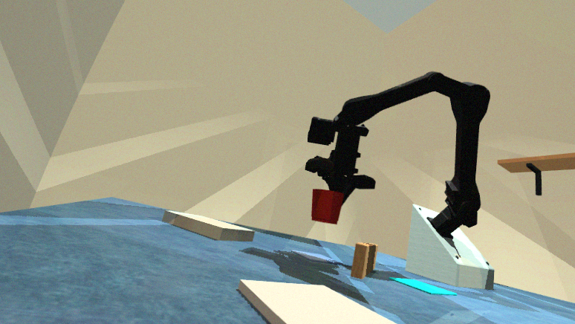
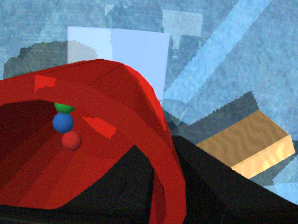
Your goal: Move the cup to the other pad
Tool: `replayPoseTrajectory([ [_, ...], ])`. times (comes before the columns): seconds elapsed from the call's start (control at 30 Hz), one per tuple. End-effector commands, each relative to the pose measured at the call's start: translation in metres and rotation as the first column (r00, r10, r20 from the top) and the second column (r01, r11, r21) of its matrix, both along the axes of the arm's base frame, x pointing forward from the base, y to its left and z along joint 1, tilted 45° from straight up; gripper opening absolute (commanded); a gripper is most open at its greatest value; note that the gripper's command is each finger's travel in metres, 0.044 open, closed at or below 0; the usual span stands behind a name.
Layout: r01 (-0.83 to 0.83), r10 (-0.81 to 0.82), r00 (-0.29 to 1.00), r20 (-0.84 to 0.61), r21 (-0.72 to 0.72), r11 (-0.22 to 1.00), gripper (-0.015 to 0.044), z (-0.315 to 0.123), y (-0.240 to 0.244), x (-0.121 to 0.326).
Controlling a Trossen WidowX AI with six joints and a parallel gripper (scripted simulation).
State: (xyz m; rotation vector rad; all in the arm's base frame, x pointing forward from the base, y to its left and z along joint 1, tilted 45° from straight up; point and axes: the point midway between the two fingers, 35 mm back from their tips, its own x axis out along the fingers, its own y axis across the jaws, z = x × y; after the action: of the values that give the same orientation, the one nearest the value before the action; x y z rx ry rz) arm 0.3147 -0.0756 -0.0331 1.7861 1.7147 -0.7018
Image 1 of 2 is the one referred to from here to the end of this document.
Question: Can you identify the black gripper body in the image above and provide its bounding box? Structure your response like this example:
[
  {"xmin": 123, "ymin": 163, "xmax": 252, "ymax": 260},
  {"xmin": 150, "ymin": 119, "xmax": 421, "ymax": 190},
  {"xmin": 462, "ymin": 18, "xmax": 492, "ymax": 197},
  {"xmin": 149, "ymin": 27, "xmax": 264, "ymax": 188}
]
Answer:
[{"xmin": 305, "ymin": 144, "xmax": 376, "ymax": 189}]

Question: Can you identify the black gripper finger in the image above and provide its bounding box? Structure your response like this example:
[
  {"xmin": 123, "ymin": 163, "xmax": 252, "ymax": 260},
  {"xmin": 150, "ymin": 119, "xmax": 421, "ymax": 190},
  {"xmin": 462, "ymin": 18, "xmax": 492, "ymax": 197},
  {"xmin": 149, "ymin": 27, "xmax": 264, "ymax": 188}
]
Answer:
[
  {"xmin": 342, "ymin": 182, "xmax": 360, "ymax": 206},
  {"xmin": 322, "ymin": 176, "xmax": 346, "ymax": 193}
]

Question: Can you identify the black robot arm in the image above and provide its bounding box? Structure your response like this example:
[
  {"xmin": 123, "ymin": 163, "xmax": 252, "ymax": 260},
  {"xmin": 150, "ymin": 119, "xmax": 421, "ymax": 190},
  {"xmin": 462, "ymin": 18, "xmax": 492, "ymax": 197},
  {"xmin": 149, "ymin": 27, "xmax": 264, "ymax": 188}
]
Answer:
[{"xmin": 308, "ymin": 71, "xmax": 490, "ymax": 239}]

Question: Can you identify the tan wooden flat bar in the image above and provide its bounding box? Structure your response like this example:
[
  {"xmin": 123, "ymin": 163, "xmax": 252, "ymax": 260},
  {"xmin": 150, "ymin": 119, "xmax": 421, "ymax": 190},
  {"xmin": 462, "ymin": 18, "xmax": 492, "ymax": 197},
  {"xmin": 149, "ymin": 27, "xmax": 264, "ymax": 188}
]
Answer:
[{"xmin": 351, "ymin": 242, "xmax": 378, "ymax": 279}]

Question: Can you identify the red cup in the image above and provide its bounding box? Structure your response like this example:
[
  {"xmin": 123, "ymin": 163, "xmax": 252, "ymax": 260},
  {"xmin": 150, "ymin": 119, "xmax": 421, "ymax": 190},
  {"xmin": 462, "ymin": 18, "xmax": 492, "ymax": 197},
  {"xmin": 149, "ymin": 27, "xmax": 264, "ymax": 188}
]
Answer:
[{"xmin": 311, "ymin": 189, "xmax": 345, "ymax": 224}]

